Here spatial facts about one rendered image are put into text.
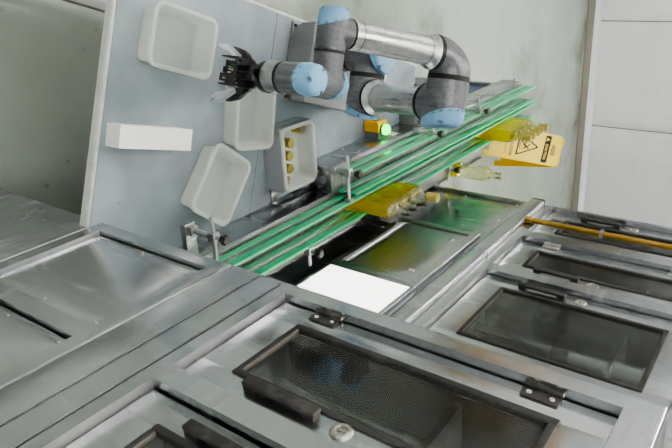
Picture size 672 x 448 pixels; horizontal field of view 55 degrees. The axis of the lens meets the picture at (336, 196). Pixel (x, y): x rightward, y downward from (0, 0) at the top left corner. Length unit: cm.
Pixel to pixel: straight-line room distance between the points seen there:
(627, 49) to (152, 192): 667
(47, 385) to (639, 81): 737
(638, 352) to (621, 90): 628
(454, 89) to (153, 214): 92
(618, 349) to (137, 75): 149
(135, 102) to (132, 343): 80
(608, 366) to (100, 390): 126
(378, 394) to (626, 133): 724
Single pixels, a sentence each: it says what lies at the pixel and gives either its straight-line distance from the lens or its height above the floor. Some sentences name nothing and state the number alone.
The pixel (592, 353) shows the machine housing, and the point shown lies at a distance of 190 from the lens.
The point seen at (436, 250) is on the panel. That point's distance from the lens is 230.
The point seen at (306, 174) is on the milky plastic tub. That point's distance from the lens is 231.
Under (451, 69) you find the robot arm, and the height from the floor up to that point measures 143.
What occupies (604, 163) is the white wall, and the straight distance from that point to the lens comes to 829.
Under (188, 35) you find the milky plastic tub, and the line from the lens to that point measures 195.
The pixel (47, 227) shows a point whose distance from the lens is 186.
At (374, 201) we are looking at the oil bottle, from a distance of 232.
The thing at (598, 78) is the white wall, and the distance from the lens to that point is 810.
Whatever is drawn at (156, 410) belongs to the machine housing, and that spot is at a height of 148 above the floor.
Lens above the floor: 223
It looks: 35 degrees down
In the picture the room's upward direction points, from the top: 102 degrees clockwise
